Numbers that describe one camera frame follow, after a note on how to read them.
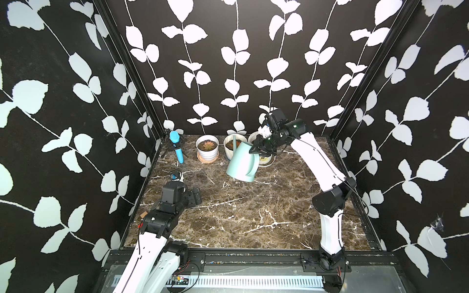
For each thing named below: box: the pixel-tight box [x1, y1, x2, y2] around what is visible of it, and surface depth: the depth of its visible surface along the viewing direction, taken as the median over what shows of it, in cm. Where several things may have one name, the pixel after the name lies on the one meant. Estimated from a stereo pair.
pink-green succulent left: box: [202, 141, 215, 151], surface depth 106 cm
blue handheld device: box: [169, 130, 184, 165], surface depth 94 cm
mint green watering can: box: [225, 134, 260, 182], surface depth 81 cm
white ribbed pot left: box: [195, 134, 220, 161], surface depth 106 cm
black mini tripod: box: [160, 140, 189, 159], surface depth 97 cm
